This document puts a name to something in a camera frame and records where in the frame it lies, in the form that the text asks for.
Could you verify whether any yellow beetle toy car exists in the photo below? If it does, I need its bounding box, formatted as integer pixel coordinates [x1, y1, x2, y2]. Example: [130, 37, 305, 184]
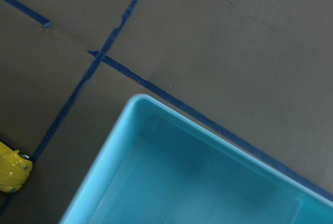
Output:
[1, 140, 33, 193]

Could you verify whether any light blue plastic bin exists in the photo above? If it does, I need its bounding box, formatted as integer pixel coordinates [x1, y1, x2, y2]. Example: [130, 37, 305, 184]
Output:
[61, 94, 332, 223]

